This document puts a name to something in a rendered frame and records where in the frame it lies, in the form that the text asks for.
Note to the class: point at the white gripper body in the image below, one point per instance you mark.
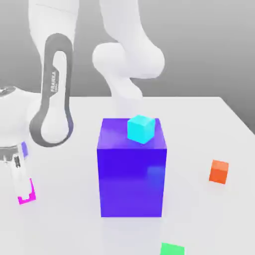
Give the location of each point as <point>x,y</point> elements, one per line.
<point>21,181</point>

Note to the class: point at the large purple box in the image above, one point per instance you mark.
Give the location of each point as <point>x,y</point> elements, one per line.
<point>131,179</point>

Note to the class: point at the small cyan cube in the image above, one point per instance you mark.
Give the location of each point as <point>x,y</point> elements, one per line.
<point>140,129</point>

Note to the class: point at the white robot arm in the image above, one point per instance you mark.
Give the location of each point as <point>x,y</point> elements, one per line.
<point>127,49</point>

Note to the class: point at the small green cube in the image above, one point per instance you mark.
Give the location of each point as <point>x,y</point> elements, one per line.
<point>172,250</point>

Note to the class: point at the small magenta cube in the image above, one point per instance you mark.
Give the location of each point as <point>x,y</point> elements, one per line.
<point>32,196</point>

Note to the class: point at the small orange cube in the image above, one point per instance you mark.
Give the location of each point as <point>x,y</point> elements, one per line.
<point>218,173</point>

